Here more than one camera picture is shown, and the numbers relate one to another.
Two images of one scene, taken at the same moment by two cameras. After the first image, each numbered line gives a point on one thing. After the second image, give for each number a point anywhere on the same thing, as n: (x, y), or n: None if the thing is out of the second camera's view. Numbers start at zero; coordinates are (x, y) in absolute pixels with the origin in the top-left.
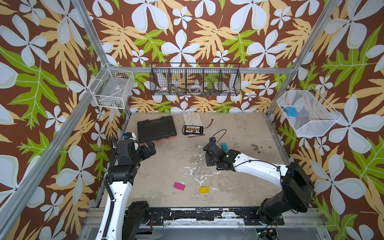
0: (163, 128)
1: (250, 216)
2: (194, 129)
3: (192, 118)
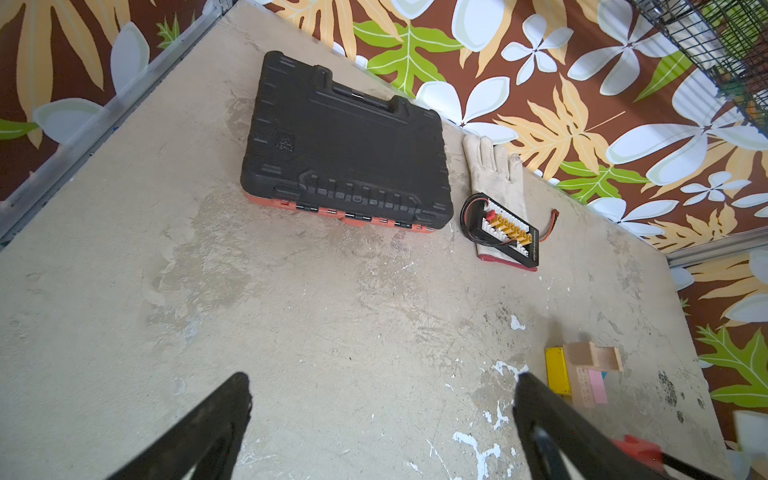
0: (323, 147)
1: None
2: (488, 223)
3: (500, 177)
